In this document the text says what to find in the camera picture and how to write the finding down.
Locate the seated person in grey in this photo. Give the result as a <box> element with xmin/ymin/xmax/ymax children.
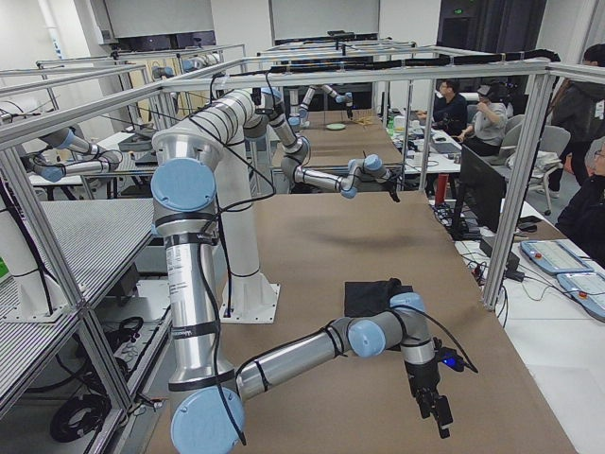
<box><xmin>456</xmin><ymin>82</ymin><xmax>508</xmax><ymax>157</ymax></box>

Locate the black computer monitor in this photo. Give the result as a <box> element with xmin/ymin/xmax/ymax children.
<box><xmin>450</xmin><ymin>148</ymin><xmax>507</xmax><ymax>240</ymax></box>

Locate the standing man in black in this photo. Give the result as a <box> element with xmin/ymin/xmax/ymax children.
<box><xmin>547</xmin><ymin>43</ymin><xmax>605</xmax><ymax>199</ymax></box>

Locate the seated man dark jacket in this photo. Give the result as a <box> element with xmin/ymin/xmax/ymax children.
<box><xmin>433</xmin><ymin>79</ymin><xmax>467</xmax><ymax>136</ymax></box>

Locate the blue teach pendant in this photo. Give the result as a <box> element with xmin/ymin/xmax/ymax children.
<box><xmin>557</xmin><ymin>272</ymin><xmax>605</xmax><ymax>322</ymax></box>
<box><xmin>519</xmin><ymin>240</ymin><xmax>593</xmax><ymax>275</ymax></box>

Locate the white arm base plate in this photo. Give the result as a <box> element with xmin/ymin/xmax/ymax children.
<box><xmin>219</xmin><ymin>282</ymin><xmax>281</xmax><ymax>324</ymax></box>

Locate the black t-shirt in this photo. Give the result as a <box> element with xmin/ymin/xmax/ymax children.
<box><xmin>344</xmin><ymin>278</ymin><xmax>413</xmax><ymax>318</ymax></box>

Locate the green plate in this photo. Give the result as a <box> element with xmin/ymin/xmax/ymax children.
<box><xmin>325</xmin><ymin>123</ymin><xmax>346</xmax><ymax>131</ymax></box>

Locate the aluminium cage frame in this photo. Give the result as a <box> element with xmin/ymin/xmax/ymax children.
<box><xmin>1</xmin><ymin>45</ymin><xmax>604</xmax><ymax>413</ymax></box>

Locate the man in black jacket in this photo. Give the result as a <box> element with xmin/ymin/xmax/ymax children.
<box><xmin>556</xmin><ymin>148</ymin><xmax>605</xmax><ymax>267</ymax></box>

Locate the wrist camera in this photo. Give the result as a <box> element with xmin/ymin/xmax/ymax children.
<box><xmin>436</xmin><ymin>348</ymin><xmax>466</xmax><ymax>373</ymax></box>

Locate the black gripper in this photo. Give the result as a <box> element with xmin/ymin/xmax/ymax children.
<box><xmin>383</xmin><ymin>177</ymin><xmax>400</xmax><ymax>203</ymax></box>
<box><xmin>406</xmin><ymin>361</ymin><xmax>453</xmax><ymax>438</ymax></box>

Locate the red bottle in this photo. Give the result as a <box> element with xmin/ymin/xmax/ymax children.
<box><xmin>435</xmin><ymin>173</ymin><xmax>449</xmax><ymax>205</ymax></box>

